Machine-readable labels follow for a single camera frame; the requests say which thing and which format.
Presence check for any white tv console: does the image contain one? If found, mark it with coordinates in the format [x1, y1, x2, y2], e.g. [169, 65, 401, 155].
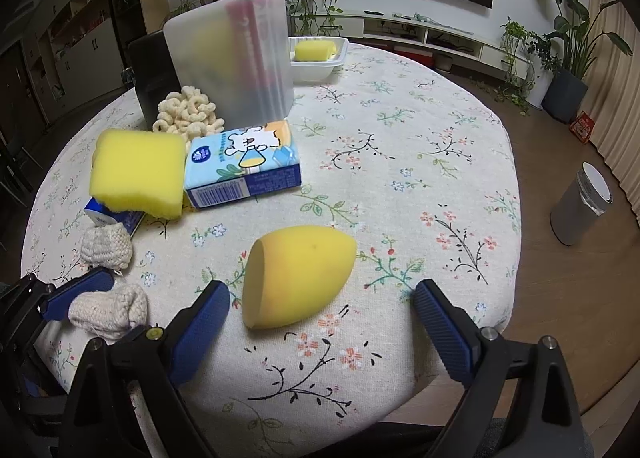
[299, 10, 534, 84]

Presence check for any white plastic tray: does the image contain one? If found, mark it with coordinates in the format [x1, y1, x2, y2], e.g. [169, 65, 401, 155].
[288, 36, 349, 84]

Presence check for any wooden shelving cabinet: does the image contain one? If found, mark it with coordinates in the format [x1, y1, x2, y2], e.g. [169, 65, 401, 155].
[23, 0, 124, 121]

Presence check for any blue cartoon tissue pack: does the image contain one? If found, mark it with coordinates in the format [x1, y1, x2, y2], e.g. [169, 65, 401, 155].
[184, 121, 302, 210]

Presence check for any beige knitted cloth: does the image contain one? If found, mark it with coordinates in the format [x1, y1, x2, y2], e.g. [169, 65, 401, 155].
[80, 223, 134, 270]
[67, 285, 148, 342]

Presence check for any red storage box left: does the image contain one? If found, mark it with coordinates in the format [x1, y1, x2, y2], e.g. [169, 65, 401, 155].
[394, 47, 434, 68]

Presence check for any trailing green plant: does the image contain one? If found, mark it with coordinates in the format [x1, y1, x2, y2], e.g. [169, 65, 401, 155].
[285, 0, 343, 36]

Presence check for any beige curtain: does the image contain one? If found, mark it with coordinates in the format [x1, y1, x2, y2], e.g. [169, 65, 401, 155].
[582, 4, 640, 214]

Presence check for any yellow egg-shaped sponge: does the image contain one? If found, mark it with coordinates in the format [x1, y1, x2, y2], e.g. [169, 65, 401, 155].
[242, 225, 357, 330]

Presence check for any yellow rectangular sponge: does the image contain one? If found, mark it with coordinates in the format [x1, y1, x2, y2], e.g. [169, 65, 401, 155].
[294, 40, 337, 62]
[89, 129, 186, 219]

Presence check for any translucent plastic container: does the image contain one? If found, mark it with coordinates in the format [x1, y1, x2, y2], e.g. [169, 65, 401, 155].
[163, 0, 294, 129]

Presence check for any blue white tissue pack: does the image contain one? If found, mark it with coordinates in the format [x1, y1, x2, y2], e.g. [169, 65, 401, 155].
[84, 198, 144, 237]

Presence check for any large leafy plant right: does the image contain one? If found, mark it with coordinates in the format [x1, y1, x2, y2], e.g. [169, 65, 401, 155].
[528, 0, 632, 124]

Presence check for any grey trash can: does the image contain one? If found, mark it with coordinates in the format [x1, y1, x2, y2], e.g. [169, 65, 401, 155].
[550, 162, 613, 247]

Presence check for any small potted vine plant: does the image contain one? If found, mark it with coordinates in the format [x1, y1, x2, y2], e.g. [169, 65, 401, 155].
[474, 17, 560, 117]

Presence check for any floral tablecloth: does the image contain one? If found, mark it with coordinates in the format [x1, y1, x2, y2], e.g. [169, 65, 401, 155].
[20, 40, 524, 458]

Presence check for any red bag on floor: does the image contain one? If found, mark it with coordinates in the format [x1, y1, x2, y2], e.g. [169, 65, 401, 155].
[570, 111, 596, 144]

